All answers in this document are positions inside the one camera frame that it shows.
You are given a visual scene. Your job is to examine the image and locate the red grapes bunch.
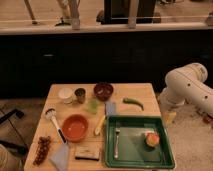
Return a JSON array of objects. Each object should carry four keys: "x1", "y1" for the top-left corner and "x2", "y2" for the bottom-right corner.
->
[{"x1": 33, "y1": 136, "x2": 51, "y2": 166}]

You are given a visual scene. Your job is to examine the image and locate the metal cup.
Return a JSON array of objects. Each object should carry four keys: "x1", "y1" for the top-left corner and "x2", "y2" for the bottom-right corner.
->
[{"x1": 75, "y1": 88, "x2": 86, "y2": 104}]

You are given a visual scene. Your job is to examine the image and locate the white cup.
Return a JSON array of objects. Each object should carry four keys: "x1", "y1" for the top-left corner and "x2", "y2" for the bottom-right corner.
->
[{"x1": 58, "y1": 88, "x2": 73, "y2": 104}]

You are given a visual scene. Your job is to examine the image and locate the orange-red bowl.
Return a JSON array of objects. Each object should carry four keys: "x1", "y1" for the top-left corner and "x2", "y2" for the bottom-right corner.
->
[{"x1": 62, "y1": 114, "x2": 89, "y2": 143}]

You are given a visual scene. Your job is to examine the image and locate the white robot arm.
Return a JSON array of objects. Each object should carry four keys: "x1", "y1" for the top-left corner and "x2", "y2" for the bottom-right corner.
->
[{"x1": 158, "y1": 63, "x2": 213, "y2": 117}]

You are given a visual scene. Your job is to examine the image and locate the green chili pepper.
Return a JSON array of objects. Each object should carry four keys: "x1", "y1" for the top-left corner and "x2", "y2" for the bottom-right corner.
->
[{"x1": 123, "y1": 98, "x2": 144, "y2": 110}]

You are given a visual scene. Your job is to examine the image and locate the blue cloth napkin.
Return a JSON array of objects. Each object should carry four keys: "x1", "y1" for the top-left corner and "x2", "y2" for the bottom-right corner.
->
[{"x1": 50, "y1": 144, "x2": 69, "y2": 171}]

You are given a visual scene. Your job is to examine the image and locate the black tripod legs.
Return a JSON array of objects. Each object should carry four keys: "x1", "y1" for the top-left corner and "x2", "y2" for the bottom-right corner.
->
[{"x1": 0, "y1": 108, "x2": 29, "y2": 156}]

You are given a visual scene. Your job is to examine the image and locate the orange peach fruit toy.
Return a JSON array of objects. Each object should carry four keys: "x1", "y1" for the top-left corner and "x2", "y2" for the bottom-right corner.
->
[{"x1": 146, "y1": 133, "x2": 160, "y2": 147}]

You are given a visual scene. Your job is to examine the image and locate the white black-handled brush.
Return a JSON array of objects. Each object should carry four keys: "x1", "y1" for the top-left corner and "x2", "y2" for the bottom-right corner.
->
[{"x1": 45, "y1": 108, "x2": 67, "y2": 144}]

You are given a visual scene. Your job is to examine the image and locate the brown wooden block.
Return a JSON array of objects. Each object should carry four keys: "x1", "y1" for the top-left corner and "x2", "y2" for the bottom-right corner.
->
[{"x1": 75, "y1": 146, "x2": 100, "y2": 161}]

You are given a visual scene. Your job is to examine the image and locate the yellow banana toy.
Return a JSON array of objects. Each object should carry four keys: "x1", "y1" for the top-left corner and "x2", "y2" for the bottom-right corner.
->
[{"x1": 94, "y1": 115, "x2": 106, "y2": 136}]

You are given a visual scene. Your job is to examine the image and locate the green plastic tray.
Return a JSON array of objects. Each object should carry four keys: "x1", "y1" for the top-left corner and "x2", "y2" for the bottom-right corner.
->
[{"x1": 105, "y1": 116, "x2": 175, "y2": 169}]

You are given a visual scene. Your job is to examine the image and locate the dark red bowl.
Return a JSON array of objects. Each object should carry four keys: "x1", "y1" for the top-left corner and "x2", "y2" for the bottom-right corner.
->
[{"x1": 93, "y1": 83, "x2": 114, "y2": 101}]

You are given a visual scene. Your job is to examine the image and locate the light green cloth piece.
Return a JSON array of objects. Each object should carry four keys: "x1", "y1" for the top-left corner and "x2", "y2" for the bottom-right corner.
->
[{"x1": 86, "y1": 98, "x2": 99, "y2": 114}]

